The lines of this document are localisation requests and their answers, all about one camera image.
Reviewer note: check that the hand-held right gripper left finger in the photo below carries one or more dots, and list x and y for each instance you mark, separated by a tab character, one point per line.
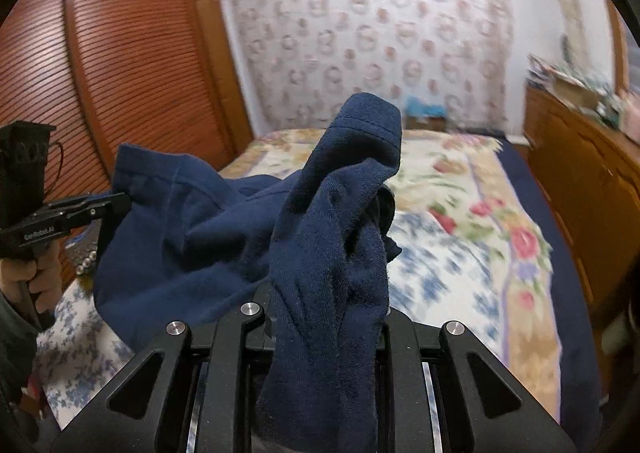
227	348

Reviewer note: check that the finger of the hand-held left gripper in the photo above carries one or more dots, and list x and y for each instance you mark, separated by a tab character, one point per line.
112	204

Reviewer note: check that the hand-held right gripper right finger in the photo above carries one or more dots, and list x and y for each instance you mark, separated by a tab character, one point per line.
405	338

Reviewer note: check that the navy t-shirt with orange print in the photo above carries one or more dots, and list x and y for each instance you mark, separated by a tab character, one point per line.
320	258

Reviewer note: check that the person's left forearm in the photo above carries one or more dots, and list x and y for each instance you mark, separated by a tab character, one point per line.
17	348

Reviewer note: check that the person's left hand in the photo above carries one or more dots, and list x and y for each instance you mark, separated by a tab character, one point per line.
47	278

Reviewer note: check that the dark circle-patterned pillow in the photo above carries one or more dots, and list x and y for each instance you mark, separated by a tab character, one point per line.
85	258

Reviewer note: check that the blue floral bed sheet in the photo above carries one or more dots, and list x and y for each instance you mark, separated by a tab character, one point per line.
440	283

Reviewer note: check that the wooden louvered wardrobe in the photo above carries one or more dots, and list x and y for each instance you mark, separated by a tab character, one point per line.
125	58

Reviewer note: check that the pink floral blanket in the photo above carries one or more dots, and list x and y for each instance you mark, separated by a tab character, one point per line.
500	233

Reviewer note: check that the navy bed cover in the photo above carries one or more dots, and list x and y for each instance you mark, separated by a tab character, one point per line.
565	243

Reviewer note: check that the small cardboard box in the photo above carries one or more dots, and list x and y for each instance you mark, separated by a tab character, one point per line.
425	123

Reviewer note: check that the light blue cloth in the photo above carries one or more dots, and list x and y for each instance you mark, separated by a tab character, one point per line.
424	107

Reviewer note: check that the wooden cabinet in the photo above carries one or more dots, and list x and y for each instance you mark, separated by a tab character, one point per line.
575	158

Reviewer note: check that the open cardboard box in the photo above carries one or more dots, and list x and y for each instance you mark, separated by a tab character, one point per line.
575	90

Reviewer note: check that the sheer circle-patterned curtain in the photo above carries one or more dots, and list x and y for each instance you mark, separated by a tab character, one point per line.
375	33

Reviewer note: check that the cream tied window curtain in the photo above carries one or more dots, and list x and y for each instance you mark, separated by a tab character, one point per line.
572	3

